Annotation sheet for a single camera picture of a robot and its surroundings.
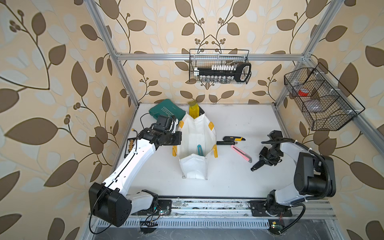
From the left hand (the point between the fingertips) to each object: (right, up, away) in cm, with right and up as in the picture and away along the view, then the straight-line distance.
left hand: (178, 136), depth 78 cm
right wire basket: (+75, +18, -4) cm, 77 cm away
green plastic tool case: (-13, +18, +33) cm, 40 cm away
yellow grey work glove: (+8, +17, +38) cm, 42 cm away
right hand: (+50, -16, +12) cm, 54 cm away
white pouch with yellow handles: (+11, -6, +21) cm, 24 cm away
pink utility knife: (+42, -15, +13) cm, 46 cm away
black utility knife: (+29, -7, +20) cm, 37 cm away
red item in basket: (+69, +23, +4) cm, 73 cm away
